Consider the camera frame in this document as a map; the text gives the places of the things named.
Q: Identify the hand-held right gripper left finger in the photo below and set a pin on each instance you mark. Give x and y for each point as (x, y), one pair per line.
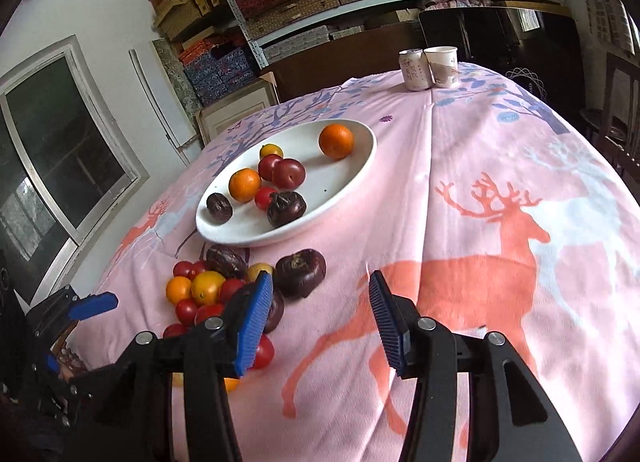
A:
(252, 327)

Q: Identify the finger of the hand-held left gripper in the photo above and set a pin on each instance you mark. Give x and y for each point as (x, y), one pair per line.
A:
(51, 364)
(92, 305)

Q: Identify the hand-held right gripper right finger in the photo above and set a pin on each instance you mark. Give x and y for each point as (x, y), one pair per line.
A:
(387, 327)

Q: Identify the dark purple mangosteen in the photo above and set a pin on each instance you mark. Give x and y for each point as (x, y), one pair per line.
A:
(219, 208)
(226, 261)
(286, 209)
(274, 314)
(300, 273)

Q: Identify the white oval plate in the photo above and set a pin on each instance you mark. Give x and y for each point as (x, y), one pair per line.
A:
(320, 192)

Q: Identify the small yellow tomato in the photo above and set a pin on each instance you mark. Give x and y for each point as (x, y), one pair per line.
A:
(271, 150)
(259, 271)

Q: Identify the yellow orange citrus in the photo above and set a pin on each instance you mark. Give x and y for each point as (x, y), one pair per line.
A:
(207, 287)

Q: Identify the small orange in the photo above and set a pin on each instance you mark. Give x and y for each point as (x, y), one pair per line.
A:
(231, 384)
(244, 185)
(178, 289)

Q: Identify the pile of red tomatoes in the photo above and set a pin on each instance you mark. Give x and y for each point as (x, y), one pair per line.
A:
(188, 311)

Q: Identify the pink deer print tablecloth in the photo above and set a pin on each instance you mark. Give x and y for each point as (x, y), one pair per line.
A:
(450, 242)

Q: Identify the red cherry tomato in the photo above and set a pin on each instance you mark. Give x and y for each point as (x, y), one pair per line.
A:
(264, 198)

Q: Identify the red plum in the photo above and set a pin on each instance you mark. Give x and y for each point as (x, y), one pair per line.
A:
(268, 166)
(288, 173)

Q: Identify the large orange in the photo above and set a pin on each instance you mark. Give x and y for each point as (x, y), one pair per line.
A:
(336, 141)

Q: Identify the white leaning board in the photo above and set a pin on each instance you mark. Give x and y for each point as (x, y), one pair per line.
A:
(157, 101)

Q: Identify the cardboard box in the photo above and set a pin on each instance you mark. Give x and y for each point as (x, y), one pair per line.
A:
(235, 109)

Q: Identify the stack of blue patterned boxes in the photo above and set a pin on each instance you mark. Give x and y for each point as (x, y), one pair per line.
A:
(220, 72)

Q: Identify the white pink drink can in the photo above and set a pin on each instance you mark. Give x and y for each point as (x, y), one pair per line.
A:
(412, 71)

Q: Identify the white paper cup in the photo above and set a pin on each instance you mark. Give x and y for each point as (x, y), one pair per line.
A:
(443, 65)

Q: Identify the brown wooden cabinet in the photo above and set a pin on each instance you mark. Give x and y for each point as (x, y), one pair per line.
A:
(345, 59)

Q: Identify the white metal shelf rack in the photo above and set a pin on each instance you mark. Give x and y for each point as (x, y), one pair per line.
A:
(240, 16)

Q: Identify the dark wooden chair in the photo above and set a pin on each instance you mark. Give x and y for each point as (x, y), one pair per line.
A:
(617, 111)

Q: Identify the pile of wicker baskets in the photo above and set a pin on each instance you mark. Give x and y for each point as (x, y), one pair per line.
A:
(185, 1)

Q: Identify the aluminium frame window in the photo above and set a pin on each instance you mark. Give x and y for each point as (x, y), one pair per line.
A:
(55, 151)

